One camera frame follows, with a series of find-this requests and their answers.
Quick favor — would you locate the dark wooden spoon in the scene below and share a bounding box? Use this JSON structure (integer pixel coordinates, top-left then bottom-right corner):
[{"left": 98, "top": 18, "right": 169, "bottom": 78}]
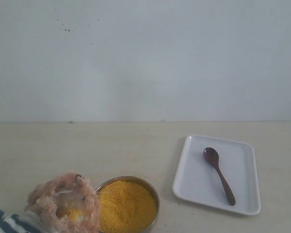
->
[{"left": 203, "top": 147, "right": 236, "bottom": 206}]

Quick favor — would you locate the teddy bear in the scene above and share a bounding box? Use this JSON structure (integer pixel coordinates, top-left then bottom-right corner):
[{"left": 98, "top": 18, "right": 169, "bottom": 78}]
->
[{"left": 0, "top": 172, "right": 100, "bottom": 233}]

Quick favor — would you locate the steel bowl of yellow millet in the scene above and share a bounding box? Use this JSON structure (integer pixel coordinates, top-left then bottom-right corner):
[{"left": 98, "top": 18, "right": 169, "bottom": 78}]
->
[{"left": 96, "top": 176, "right": 160, "bottom": 233}]

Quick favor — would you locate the white rectangular plastic tray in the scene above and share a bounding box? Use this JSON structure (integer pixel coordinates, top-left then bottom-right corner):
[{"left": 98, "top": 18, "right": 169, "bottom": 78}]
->
[{"left": 172, "top": 134, "right": 261, "bottom": 216}]

